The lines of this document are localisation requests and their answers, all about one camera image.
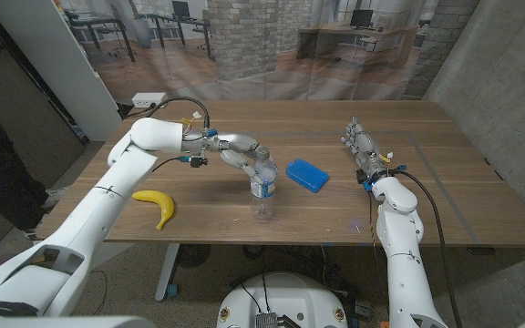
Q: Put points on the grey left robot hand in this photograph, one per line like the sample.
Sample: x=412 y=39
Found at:
x=235 y=143

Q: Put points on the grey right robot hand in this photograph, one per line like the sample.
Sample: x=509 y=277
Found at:
x=366 y=150

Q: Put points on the clear plastic water bottle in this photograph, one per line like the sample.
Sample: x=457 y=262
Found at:
x=266 y=196

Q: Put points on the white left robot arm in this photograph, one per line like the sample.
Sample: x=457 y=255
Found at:
x=103 y=205

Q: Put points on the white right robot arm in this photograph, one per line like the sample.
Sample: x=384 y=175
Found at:
x=401 y=259

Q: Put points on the blue ice pack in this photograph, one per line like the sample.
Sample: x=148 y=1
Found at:
x=307 y=175

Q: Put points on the yellow toy banana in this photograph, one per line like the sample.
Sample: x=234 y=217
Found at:
x=162 y=202

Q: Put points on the printed office backdrop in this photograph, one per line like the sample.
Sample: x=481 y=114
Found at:
x=253 y=50

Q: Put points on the white power strip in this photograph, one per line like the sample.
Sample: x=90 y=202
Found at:
x=147 y=99

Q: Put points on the round black floor fan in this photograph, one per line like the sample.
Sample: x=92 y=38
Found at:
x=192 y=255

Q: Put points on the white table leg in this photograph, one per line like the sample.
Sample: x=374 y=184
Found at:
x=167 y=273

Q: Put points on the blue table foot caster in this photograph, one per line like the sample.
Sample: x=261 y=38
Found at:
x=172 y=290

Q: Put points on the white robot torso base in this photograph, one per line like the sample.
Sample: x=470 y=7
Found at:
x=285 y=300

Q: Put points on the white board panel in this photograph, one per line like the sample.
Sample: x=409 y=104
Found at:
x=62 y=64

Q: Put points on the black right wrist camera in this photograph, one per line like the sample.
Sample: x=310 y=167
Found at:
x=363 y=178

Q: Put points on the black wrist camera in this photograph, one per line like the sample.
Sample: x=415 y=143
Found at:
x=363 y=178
x=198 y=161

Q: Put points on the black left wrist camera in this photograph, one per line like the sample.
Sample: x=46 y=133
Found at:
x=198 y=161

